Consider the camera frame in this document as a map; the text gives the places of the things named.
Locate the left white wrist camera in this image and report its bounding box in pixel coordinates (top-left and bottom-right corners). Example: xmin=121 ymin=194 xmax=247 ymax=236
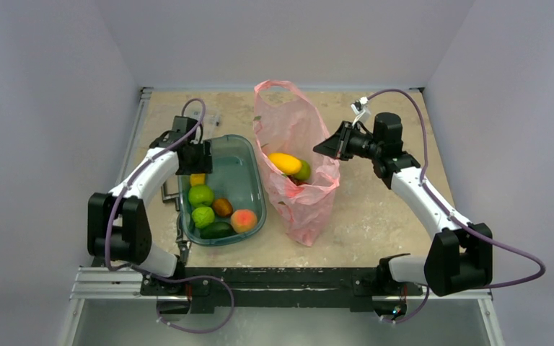
xmin=188 ymin=126 xmax=203 ymax=144

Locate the green fake apple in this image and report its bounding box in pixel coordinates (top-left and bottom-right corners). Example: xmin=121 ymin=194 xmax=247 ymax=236
xmin=188 ymin=184 xmax=214 ymax=208

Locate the red fake grape bunch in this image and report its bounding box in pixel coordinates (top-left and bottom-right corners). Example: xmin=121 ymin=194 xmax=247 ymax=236
xmin=289 ymin=176 xmax=307 ymax=186

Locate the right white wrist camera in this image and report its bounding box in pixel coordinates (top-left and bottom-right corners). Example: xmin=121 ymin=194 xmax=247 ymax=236
xmin=351 ymin=97 xmax=371 ymax=127

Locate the pink fake peach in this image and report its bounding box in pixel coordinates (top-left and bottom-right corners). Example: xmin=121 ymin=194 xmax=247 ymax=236
xmin=230 ymin=209 xmax=258 ymax=234

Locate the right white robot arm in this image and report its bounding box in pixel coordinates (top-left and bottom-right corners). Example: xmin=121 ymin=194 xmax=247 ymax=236
xmin=313 ymin=112 xmax=493 ymax=296

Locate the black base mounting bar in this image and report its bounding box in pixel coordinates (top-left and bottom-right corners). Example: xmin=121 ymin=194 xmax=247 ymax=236
xmin=140 ymin=267 xmax=423 ymax=316

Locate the clear plastic packet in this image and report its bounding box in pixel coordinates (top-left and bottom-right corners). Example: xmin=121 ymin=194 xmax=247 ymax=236
xmin=203 ymin=113 xmax=221 ymax=127

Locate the yellow fake mango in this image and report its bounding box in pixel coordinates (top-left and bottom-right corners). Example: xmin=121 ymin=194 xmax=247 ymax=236
xmin=268 ymin=152 xmax=302 ymax=176

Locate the aluminium frame rail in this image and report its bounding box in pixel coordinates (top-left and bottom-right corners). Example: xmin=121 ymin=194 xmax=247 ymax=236
xmin=56 ymin=87 xmax=179 ymax=345

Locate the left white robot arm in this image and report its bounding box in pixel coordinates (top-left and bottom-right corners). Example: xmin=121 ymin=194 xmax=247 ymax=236
xmin=87 ymin=116 xmax=213 ymax=295

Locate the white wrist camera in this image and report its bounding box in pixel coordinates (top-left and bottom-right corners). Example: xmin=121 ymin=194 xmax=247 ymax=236
xmin=351 ymin=97 xmax=371 ymax=127
xmin=188 ymin=126 xmax=203 ymax=144

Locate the teal plastic fruit tray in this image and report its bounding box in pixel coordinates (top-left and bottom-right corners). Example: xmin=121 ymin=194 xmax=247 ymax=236
xmin=177 ymin=135 xmax=267 ymax=247

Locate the yellow fake banana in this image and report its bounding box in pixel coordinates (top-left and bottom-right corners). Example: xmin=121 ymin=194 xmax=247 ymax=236
xmin=189 ymin=173 xmax=207 ymax=187

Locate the green fake pear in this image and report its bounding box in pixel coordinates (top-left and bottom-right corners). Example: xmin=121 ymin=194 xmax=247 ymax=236
xmin=293 ymin=160 xmax=312 ymax=182

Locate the brown fake kiwi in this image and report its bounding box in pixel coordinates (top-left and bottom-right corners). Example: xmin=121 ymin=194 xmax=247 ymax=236
xmin=211 ymin=198 xmax=234 ymax=218

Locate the pink plastic bag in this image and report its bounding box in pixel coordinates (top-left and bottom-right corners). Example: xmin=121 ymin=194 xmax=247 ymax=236
xmin=252 ymin=80 xmax=340 ymax=247

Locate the black metal tool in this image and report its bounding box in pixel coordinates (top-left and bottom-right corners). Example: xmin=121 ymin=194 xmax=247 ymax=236
xmin=161 ymin=182 xmax=181 ymax=212

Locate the dark green fake avocado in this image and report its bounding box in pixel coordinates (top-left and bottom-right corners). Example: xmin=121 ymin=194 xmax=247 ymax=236
xmin=199 ymin=221 xmax=236 ymax=239

